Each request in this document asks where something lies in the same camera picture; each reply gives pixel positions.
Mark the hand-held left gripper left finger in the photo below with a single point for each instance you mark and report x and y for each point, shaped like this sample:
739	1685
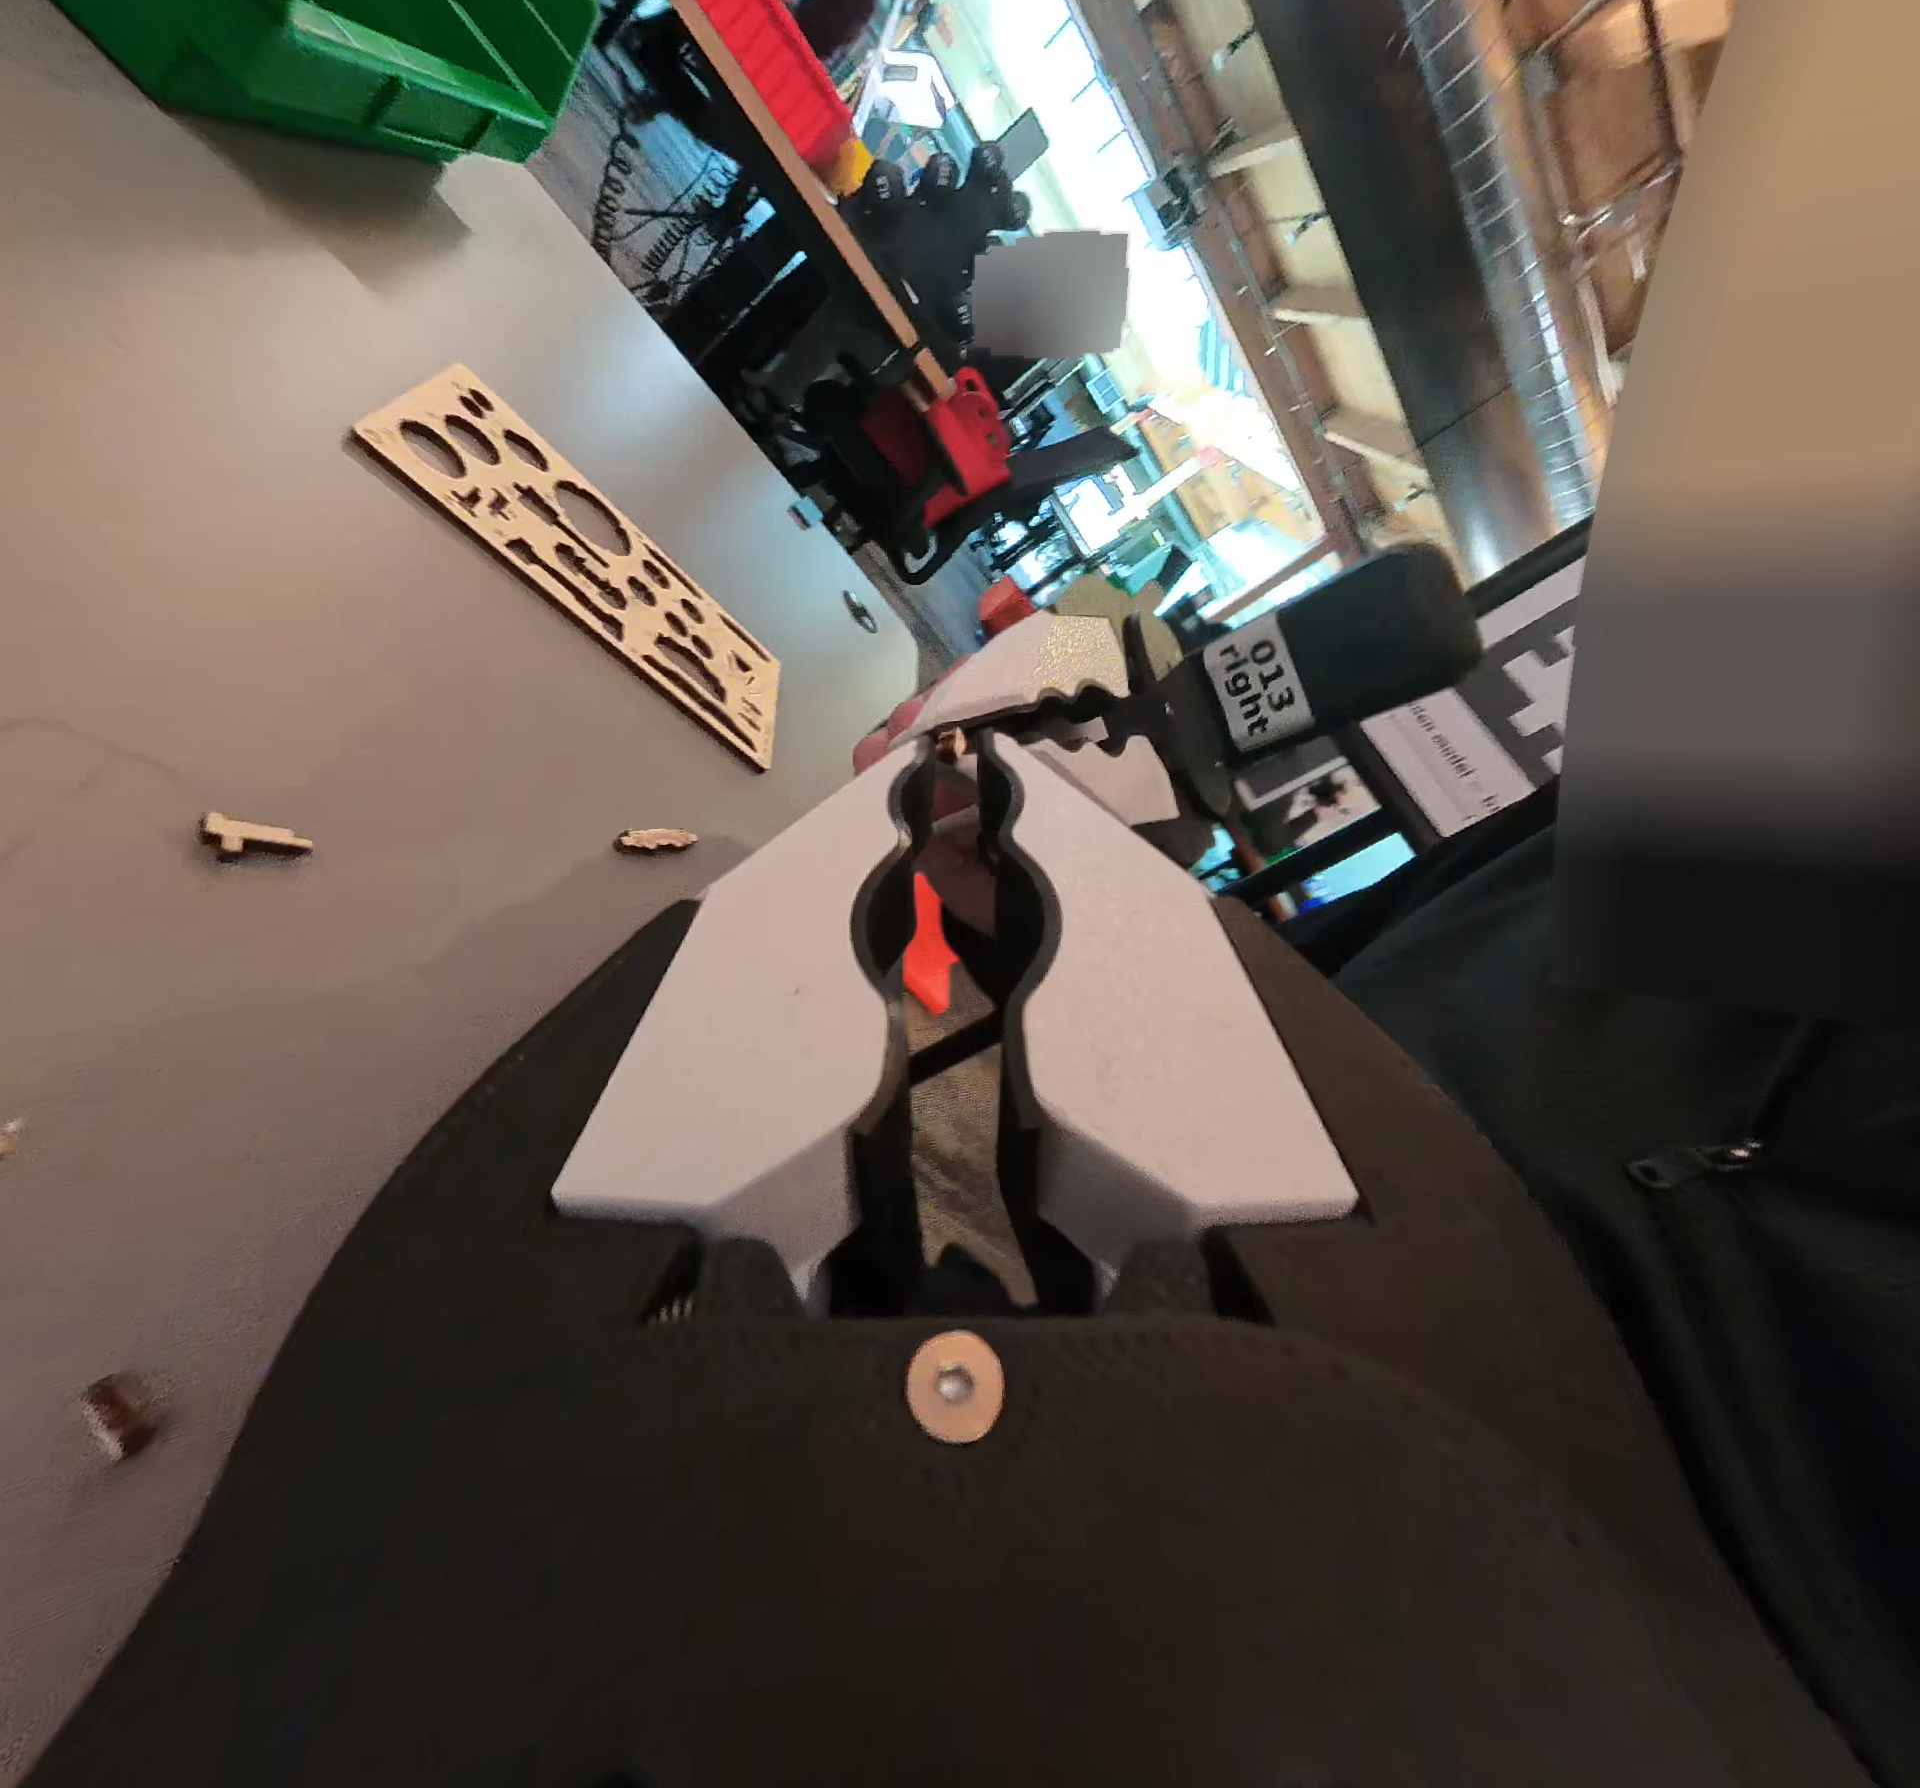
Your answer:
720	1068

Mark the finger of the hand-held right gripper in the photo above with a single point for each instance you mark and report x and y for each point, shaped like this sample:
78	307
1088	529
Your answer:
1148	799
1051	655

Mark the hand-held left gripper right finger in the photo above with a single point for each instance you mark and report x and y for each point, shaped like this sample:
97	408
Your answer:
1185	1068

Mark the thin wooden parts sheet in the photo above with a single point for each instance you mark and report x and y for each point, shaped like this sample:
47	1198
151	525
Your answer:
449	469

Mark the person's right hand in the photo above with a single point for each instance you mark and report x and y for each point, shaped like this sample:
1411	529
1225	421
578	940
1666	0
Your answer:
887	738

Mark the white printed sign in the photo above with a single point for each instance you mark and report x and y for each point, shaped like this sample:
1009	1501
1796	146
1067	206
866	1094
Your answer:
1448	761

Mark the red plastic fixture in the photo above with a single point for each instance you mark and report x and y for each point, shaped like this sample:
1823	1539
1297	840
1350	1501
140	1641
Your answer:
960	446

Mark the red object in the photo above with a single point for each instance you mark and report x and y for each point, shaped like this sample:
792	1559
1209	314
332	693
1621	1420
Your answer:
929	948

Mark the small T-shaped wooden part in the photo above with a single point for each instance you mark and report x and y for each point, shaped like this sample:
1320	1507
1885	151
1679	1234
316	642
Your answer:
256	840

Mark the long wooden workbench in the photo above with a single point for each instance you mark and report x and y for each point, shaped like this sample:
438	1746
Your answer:
749	107

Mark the red plastic bin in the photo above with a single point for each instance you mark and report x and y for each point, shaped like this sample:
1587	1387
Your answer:
764	48

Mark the small wooden hook part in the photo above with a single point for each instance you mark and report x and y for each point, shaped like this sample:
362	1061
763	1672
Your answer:
119	1413

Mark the spiral round air duct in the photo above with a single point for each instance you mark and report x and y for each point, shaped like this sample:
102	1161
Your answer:
1440	167

